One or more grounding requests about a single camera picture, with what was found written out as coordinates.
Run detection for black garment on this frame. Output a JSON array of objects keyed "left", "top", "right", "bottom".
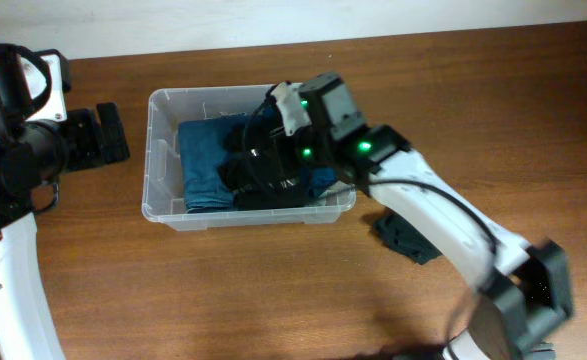
[
  {"left": 217, "top": 124, "right": 309, "bottom": 211},
  {"left": 373, "top": 211, "right": 442, "bottom": 265}
]

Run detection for blue garment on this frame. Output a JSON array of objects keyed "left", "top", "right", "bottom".
[{"left": 300, "top": 167, "right": 337, "bottom": 198}]

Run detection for dark blue jeans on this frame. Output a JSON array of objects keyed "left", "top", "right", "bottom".
[{"left": 178, "top": 114, "right": 249, "bottom": 214}]

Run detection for clear plastic storage bin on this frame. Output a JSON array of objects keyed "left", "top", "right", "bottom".
[{"left": 142, "top": 84, "right": 357, "bottom": 231}]

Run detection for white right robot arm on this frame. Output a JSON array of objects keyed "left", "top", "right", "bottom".
[{"left": 262, "top": 72, "right": 574, "bottom": 360}]

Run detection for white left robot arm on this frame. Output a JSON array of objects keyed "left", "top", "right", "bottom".
[{"left": 0, "top": 43, "right": 130, "bottom": 359}]

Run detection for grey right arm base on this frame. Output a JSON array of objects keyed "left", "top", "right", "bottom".
[{"left": 523, "top": 342, "right": 557, "bottom": 360}]

